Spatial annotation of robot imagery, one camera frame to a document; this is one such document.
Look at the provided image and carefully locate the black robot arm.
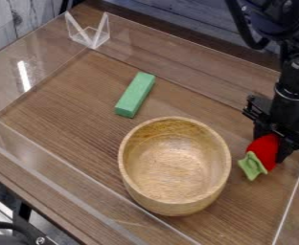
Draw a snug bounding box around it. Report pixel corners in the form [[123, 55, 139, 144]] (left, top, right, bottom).
[[224, 0, 299, 162]]

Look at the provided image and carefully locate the red plush strawberry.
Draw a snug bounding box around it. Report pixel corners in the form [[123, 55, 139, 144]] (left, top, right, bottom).
[[238, 134, 279, 181]]

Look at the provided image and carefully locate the clear acrylic enclosure wall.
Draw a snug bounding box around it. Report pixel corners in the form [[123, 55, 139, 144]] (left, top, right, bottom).
[[0, 121, 199, 245]]

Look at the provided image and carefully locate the wooden bowl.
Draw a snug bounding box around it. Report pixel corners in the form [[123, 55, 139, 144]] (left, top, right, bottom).
[[117, 117, 231, 216]]

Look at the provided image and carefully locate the black table leg bracket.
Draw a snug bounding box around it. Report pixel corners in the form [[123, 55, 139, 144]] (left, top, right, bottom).
[[13, 202, 57, 245]]

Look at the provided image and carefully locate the green rectangular block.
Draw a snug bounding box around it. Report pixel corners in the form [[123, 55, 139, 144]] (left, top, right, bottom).
[[115, 72, 156, 118]]

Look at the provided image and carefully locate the clear acrylic corner bracket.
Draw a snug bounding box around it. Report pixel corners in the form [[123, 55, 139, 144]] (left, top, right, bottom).
[[64, 11, 109, 50]]

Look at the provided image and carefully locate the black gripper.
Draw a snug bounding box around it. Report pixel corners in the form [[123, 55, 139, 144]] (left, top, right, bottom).
[[243, 90, 299, 164]]

